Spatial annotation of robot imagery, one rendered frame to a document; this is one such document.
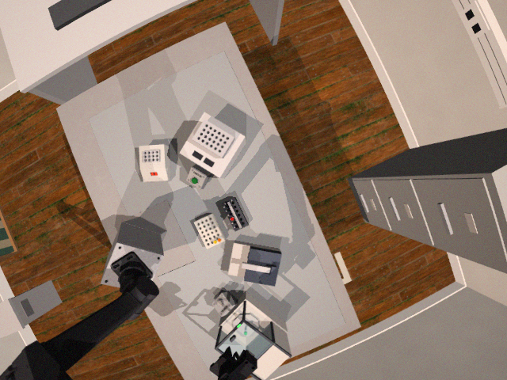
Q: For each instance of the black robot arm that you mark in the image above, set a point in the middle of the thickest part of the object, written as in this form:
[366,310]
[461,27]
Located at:
[49,360]

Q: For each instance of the grey flat mat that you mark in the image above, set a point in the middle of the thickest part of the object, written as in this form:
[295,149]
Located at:
[166,113]

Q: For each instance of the white tube rack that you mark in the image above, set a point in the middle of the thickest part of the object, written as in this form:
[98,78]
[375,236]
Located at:
[207,234]

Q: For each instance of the cream block with round holes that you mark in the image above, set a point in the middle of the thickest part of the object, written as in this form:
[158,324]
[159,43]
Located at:
[154,160]

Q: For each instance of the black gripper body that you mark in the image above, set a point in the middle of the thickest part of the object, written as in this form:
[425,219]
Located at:
[214,368]

